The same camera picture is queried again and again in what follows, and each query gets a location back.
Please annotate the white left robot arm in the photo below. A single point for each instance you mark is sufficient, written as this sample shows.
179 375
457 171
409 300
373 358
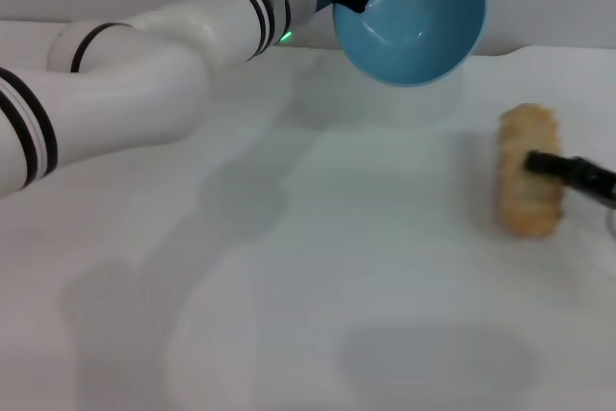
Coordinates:
144 74

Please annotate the ridged orange bread loaf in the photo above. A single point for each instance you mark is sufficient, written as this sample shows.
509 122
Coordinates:
524 204

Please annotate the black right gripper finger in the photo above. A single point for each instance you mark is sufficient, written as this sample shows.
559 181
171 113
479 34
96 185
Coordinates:
572 170

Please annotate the blue bowl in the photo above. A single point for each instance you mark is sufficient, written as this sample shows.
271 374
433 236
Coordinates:
418 31

